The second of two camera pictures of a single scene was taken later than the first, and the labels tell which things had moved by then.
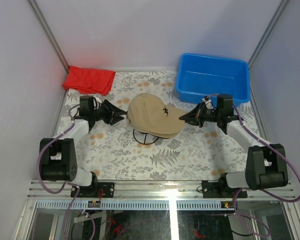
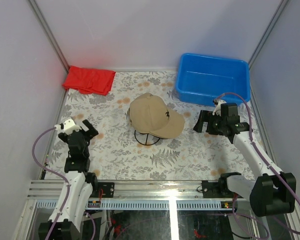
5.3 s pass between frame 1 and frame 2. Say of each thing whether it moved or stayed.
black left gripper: moved
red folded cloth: stayed
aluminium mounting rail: stayed
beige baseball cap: stayed
